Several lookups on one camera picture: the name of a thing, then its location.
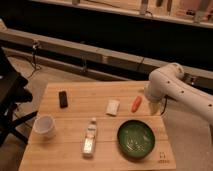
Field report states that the white sponge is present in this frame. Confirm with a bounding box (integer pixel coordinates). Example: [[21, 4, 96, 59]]
[[106, 100, 120, 116]]

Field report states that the black rectangular block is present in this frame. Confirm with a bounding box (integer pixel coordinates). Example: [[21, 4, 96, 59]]
[[59, 91, 68, 108]]

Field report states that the black cable on floor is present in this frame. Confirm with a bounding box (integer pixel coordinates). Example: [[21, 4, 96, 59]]
[[26, 39, 43, 80]]

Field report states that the black chair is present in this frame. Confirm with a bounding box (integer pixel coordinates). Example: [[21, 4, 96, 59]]
[[0, 46, 37, 147]]

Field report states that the white paper cup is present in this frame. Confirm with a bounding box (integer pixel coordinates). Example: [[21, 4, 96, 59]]
[[33, 115, 55, 139]]

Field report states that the clear plastic bottle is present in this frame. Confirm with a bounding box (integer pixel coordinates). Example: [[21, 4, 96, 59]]
[[82, 117, 97, 157]]

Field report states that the green bowl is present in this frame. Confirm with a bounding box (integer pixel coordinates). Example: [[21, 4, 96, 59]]
[[117, 120, 155, 159]]

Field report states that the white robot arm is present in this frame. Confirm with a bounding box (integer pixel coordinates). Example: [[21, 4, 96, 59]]
[[144, 63, 213, 126]]

